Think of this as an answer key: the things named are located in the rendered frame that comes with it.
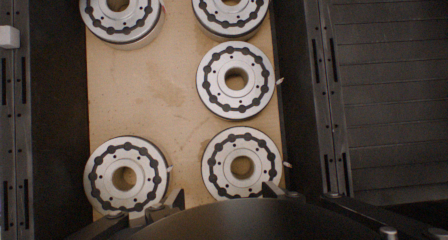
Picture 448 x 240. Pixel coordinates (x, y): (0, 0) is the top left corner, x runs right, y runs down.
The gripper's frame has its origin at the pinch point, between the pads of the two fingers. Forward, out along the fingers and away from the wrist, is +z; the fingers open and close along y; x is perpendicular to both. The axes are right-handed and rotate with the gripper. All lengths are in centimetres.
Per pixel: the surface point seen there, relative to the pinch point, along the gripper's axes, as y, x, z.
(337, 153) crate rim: 11.5, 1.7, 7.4
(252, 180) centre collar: 3.8, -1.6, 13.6
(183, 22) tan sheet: -3.6, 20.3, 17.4
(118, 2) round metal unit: -12.1, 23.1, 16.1
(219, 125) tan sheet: 0.4, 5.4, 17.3
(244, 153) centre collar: 3.1, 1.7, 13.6
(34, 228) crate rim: -17.3, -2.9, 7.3
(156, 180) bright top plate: -7.9, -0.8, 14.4
